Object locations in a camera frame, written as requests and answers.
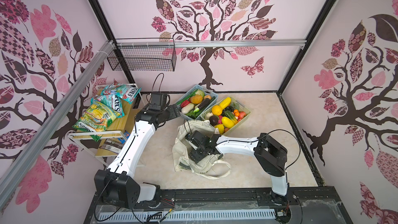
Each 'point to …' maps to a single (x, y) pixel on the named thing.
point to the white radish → (187, 108)
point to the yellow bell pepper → (221, 127)
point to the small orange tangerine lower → (237, 114)
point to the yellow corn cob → (225, 102)
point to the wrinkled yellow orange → (216, 110)
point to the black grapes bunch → (229, 108)
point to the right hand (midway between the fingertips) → (194, 151)
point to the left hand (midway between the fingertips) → (172, 114)
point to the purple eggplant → (203, 104)
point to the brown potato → (208, 96)
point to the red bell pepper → (184, 103)
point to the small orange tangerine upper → (236, 111)
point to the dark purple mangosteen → (213, 120)
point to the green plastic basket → (227, 115)
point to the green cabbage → (200, 92)
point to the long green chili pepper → (187, 96)
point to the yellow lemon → (227, 122)
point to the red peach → (242, 114)
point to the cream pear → (209, 114)
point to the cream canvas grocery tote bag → (181, 150)
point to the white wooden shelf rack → (111, 141)
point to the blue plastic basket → (195, 116)
